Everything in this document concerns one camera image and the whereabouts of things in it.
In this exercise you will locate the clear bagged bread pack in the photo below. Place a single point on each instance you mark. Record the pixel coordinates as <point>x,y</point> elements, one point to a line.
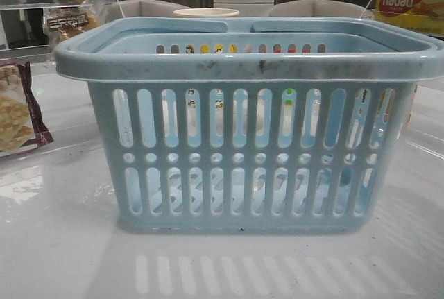
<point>63,23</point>

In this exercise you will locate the light blue plastic basket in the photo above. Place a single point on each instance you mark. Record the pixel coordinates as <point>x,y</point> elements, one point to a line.
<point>261,123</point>

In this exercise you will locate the beige armchair left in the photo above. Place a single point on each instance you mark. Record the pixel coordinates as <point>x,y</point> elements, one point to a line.
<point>139,8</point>

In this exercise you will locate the beige armchair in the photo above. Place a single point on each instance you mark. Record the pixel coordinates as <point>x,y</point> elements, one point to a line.
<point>139,8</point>
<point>319,8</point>

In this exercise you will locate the beige armchair right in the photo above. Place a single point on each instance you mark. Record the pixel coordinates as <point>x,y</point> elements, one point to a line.
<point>319,8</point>

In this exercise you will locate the maroon cracker snack bag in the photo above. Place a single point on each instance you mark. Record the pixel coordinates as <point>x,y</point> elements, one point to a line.
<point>22,125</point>

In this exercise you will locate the clear acrylic shelf left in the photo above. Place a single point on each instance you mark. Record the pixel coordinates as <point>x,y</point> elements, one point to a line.
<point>38,53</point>

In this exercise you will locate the yellow nabati wafer box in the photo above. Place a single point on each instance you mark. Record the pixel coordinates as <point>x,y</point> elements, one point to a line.
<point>424,16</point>

